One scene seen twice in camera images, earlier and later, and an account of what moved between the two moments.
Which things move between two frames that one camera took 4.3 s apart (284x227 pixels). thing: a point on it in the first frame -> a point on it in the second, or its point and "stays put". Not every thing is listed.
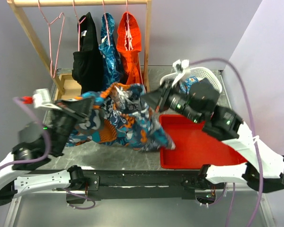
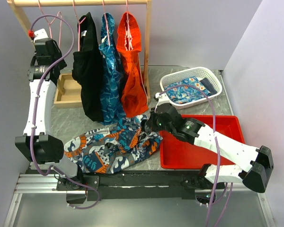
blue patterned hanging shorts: (112, 63) stays put
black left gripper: (80, 109) -> (63, 64)
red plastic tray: (195, 148) stays put
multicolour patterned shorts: (121, 117) -> (112, 150)
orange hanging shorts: (128, 42) stays put
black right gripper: (157, 98) -> (151, 122)
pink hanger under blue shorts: (107, 26) stays put
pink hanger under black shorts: (79, 25) stays put
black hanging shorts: (87, 67) stays put
